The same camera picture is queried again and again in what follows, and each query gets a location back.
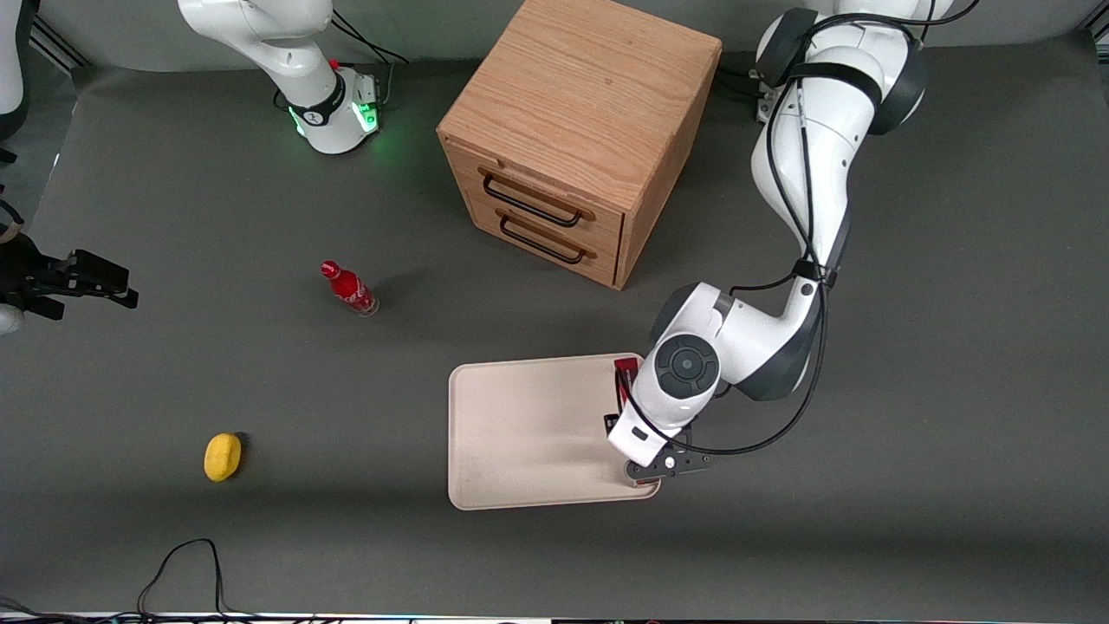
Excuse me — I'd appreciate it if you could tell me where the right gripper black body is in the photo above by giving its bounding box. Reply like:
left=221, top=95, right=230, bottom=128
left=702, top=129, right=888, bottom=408
left=0, top=234, right=77, bottom=322

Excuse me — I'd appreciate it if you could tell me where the red cookie box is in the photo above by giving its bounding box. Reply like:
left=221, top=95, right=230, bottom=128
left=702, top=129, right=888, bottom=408
left=613, top=354, right=644, bottom=408

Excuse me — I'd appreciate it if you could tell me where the cream plastic tray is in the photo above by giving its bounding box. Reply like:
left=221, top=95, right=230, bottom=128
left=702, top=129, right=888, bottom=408
left=447, top=354, right=662, bottom=511

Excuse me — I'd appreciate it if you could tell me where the wooden drawer front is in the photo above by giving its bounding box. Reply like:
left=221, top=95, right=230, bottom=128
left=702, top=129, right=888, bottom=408
left=442, top=134, right=626, bottom=261
left=464, top=192, right=621, bottom=290

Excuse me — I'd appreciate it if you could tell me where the yellow lemon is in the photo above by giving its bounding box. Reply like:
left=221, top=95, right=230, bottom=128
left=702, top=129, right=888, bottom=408
left=204, top=432, right=243, bottom=483

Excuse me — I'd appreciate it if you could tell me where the red cola bottle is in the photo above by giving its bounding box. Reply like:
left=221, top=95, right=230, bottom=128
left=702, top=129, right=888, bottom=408
left=320, top=260, right=380, bottom=318

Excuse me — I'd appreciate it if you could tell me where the wooden drawer cabinet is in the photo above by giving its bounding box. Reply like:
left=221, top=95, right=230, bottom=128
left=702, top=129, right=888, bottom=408
left=436, top=0, right=723, bottom=291

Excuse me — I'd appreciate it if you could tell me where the dark grey wrist camera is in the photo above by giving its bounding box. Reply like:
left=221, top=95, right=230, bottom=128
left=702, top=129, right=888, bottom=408
left=624, top=445, right=717, bottom=486

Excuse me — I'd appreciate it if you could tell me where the black drawer handle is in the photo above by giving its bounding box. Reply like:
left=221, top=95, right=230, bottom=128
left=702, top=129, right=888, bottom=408
left=499, top=215, right=587, bottom=265
left=482, top=173, right=584, bottom=229

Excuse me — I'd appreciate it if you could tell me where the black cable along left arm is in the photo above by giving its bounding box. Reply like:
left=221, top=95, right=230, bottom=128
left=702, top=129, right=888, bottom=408
left=641, top=0, right=984, bottom=458

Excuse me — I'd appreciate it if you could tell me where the thin black cable on table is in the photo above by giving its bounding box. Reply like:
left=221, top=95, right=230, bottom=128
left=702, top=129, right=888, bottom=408
left=0, top=537, right=261, bottom=624

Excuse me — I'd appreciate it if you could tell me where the black cable at right arm base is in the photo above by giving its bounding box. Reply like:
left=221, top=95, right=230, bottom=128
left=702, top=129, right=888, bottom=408
left=332, top=10, right=410, bottom=109

